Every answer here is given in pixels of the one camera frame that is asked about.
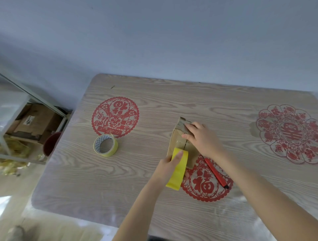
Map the grey fuzzy object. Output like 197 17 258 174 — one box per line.
5 225 27 241

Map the small brown cardboard box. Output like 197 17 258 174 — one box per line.
166 117 200 170

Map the yellow tape strip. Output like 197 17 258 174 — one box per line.
166 148 189 191

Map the yellow tape roll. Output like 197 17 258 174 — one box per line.
93 134 119 157

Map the person's right hand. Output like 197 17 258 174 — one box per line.
181 121 225 159

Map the person's left forearm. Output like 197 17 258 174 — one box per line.
112 177 170 241

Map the person's left hand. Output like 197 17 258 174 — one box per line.
151 150 190 187

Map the grey metal shelf rack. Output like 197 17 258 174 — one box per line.
0 73 73 166

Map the red round character paper-cut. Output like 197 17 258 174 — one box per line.
181 155 234 202

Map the large brown cardboard box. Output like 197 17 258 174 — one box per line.
6 103 64 142

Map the red flower basket paper-cut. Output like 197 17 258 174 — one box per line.
91 96 140 138

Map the person's right forearm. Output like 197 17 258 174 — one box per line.
210 146 318 241

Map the yellow plastic bag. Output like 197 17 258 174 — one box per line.
0 137 32 176

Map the red petal-edged paper-cut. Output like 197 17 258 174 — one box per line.
256 104 318 165

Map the red pen with black tip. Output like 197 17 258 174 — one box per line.
203 157 230 190

